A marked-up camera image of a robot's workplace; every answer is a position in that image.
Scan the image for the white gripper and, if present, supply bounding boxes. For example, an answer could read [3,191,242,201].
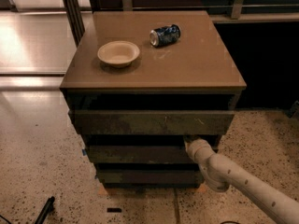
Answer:
[185,138,215,164]

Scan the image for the drawer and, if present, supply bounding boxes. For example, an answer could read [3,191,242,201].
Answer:
[86,146,192,164]
[69,110,235,135]
[97,170,204,185]

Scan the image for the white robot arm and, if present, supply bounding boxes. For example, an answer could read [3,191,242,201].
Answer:
[184,137,299,224]

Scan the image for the brown drawer cabinet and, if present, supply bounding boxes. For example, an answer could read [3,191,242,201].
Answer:
[60,11,246,188]

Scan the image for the black tape floor marker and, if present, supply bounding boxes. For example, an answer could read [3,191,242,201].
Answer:
[107,207,121,213]

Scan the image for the blue tape piece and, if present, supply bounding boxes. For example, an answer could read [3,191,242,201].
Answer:
[82,149,87,156]

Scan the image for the crushed blue soda can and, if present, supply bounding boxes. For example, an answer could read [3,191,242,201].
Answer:
[149,24,181,48]

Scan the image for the beige paper bowl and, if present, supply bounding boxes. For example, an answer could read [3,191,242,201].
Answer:
[97,41,140,68]

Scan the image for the black rod on floor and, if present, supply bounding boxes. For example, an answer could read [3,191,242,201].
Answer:
[35,196,55,224]

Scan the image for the metal railing frame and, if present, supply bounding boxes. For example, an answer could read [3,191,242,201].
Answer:
[63,0,299,39]

